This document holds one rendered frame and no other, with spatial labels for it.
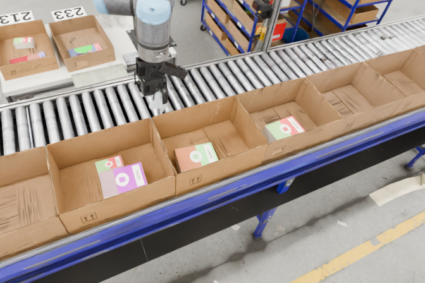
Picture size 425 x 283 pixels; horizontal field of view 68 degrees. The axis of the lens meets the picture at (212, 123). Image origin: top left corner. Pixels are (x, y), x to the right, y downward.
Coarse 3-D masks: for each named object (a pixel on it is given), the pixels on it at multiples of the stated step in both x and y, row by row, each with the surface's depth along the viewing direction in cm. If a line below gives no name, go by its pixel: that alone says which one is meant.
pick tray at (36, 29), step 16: (0, 32) 190; (16, 32) 194; (32, 32) 199; (0, 48) 188; (32, 48) 191; (48, 48) 193; (0, 64) 173; (16, 64) 169; (32, 64) 173; (48, 64) 178
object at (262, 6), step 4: (256, 0) 191; (260, 0) 191; (264, 0) 192; (268, 0) 193; (252, 4) 192; (256, 4) 189; (260, 4) 188; (264, 4) 190; (268, 4) 191; (272, 4) 192; (256, 8) 190; (260, 8) 190; (264, 8) 191; (268, 8) 193; (260, 12) 195; (264, 12) 196
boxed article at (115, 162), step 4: (116, 156) 128; (120, 156) 128; (104, 160) 126; (108, 160) 126; (112, 160) 126; (116, 160) 126; (120, 160) 127; (96, 164) 124; (100, 164) 125; (104, 164) 125; (108, 164) 125; (112, 164) 125; (116, 164) 125; (120, 164) 125; (100, 168) 123; (104, 168) 124; (108, 168) 124; (112, 168) 124; (116, 168) 125; (100, 172) 122
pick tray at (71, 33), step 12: (48, 24) 194; (60, 24) 198; (72, 24) 202; (84, 24) 206; (96, 24) 207; (60, 36) 201; (72, 36) 203; (84, 36) 204; (96, 36) 205; (60, 48) 194; (72, 48) 195; (108, 48) 184; (72, 60) 177; (84, 60) 181; (96, 60) 186; (108, 60) 190
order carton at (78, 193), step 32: (128, 128) 126; (64, 160) 124; (96, 160) 130; (128, 160) 132; (160, 160) 131; (64, 192) 120; (96, 192) 121; (128, 192) 106; (160, 192) 116; (64, 224) 104; (96, 224) 113
